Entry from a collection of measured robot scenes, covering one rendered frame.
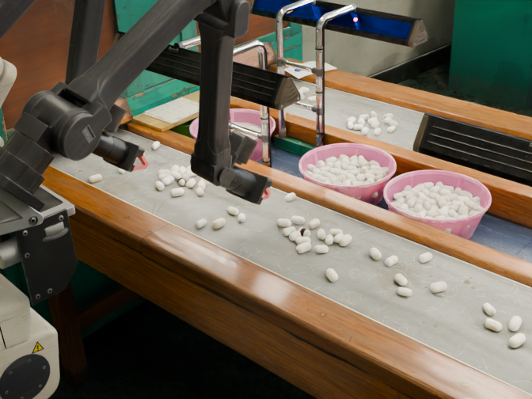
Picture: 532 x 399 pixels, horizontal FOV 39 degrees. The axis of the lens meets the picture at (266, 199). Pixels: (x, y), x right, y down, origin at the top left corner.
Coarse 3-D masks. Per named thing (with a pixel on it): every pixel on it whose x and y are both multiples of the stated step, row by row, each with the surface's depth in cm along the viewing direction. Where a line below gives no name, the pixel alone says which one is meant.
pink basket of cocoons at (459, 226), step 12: (396, 180) 198; (408, 180) 200; (432, 180) 201; (456, 180) 199; (468, 180) 197; (384, 192) 191; (396, 192) 198; (480, 192) 193; (408, 216) 181; (480, 216) 183; (444, 228) 181; (456, 228) 181; (468, 228) 183
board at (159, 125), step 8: (184, 96) 254; (192, 96) 253; (144, 112) 242; (136, 120) 237; (144, 120) 236; (152, 120) 236; (160, 120) 236; (184, 120) 237; (152, 128) 233; (160, 128) 231; (168, 128) 232
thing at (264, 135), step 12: (240, 48) 187; (252, 48) 189; (264, 48) 193; (264, 60) 195; (264, 108) 201; (264, 120) 203; (252, 132) 209; (264, 132) 205; (264, 144) 206; (264, 156) 208
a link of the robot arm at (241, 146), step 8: (232, 136) 164; (240, 136) 163; (248, 136) 164; (232, 144) 163; (240, 144) 163; (248, 144) 164; (256, 144) 167; (232, 152) 163; (240, 152) 164; (248, 152) 165; (232, 160) 162; (240, 160) 165; (248, 160) 167; (224, 168) 158; (232, 168) 163; (224, 176) 159; (232, 176) 162
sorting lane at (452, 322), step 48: (144, 144) 230; (144, 192) 202; (192, 192) 201; (240, 240) 179; (288, 240) 179; (384, 240) 177; (336, 288) 161; (384, 288) 160; (480, 288) 159; (528, 288) 158; (432, 336) 146; (480, 336) 145; (528, 336) 145; (528, 384) 134
